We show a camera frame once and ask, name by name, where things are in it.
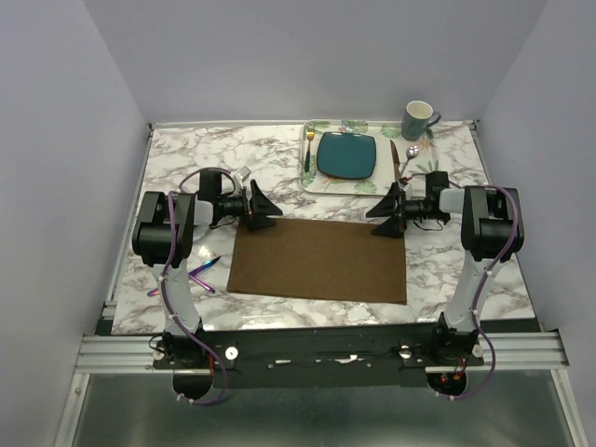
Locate brown wooden knife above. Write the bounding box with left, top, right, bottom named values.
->
left=389, top=140, right=401, bottom=182

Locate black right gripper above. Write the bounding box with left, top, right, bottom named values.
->
left=366, top=183, right=447, bottom=239

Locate grey-green ceramic mug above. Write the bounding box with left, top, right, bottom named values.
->
left=401, top=101, right=441, bottom=141

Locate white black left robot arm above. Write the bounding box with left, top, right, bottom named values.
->
left=131, top=168, right=283, bottom=368

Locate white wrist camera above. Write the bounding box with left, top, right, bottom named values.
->
left=399, top=178, right=413, bottom=200
left=234, top=166, right=251, bottom=184

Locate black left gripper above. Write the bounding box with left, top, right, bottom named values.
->
left=216, top=180, right=281, bottom=231

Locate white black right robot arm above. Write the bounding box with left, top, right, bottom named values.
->
left=366, top=170, right=525, bottom=332

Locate gold fork green handle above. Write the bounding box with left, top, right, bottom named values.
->
left=304, top=125, right=315, bottom=172

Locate aluminium extrusion rail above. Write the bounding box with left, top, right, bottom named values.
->
left=74, top=332, right=569, bottom=374

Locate iridescent rainbow spoon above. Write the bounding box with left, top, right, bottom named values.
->
left=146, top=273, right=216, bottom=297

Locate white leaf-pattern tray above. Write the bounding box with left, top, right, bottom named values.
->
left=300, top=120, right=440, bottom=196

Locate teal square plate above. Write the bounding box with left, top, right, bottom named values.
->
left=317, top=132, right=376, bottom=181

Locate brown cloth napkin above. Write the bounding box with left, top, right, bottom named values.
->
left=227, top=219, right=407, bottom=305

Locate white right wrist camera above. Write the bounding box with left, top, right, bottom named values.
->
left=399, top=178, right=413, bottom=200

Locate silver spoon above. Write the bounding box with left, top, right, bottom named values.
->
left=400, top=145, right=420, bottom=176

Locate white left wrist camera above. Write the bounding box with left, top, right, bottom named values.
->
left=234, top=166, right=251, bottom=184

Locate black metal base frame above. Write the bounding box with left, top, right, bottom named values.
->
left=95, top=323, right=546, bottom=390

